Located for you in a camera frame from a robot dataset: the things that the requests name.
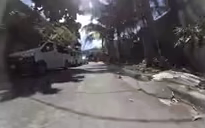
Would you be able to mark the row of shady trees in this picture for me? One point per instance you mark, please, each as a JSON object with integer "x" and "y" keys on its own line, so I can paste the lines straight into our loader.
{"x": 140, "y": 33}

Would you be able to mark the grey concrete road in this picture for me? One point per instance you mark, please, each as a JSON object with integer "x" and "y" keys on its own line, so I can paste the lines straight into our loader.
{"x": 100, "y": 100}

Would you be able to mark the white van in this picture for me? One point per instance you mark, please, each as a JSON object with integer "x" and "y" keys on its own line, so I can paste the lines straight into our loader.
{"x": 45, "y": 56}

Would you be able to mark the trees above van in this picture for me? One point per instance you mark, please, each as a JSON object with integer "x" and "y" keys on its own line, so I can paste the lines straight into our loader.
{"x": 46, "y": 23}

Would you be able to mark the broken concrete verge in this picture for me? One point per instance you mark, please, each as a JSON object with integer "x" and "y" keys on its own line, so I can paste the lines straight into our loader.
{"x": 176, "y": 83}

